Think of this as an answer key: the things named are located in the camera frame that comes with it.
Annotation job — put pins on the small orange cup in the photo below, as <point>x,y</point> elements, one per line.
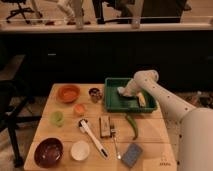
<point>79,109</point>

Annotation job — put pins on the dark metal cup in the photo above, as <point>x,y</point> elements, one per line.
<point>95,94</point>

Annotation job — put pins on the purple bowl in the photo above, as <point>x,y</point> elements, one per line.
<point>48,153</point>

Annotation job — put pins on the blue sponge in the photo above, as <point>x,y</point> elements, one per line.
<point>130,157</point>

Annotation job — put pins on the black chair at left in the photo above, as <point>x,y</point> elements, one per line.
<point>9,118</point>

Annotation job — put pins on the green chili pepper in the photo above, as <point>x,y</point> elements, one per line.
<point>133,124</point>

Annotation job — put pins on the green plastic cup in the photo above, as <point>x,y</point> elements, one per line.
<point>57,118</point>

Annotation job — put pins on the green plastic tray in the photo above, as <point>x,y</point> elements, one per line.
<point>114,102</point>

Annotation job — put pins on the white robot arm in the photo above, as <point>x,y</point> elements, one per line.
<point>196,144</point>

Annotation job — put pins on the orange bowl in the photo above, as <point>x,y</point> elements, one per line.
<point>68,93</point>

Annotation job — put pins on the silver metal fork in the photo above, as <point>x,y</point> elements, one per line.
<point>113,134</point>

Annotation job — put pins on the brown rectangular block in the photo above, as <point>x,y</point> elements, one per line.
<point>104,126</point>

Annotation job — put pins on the black office chair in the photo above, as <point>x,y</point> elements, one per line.
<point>22,11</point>

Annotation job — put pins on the white handled spatula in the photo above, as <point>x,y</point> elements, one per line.
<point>84,127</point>

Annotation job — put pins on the yellow corn cob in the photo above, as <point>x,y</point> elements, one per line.
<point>141,99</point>

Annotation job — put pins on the grey towel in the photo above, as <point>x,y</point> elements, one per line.
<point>121,91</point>

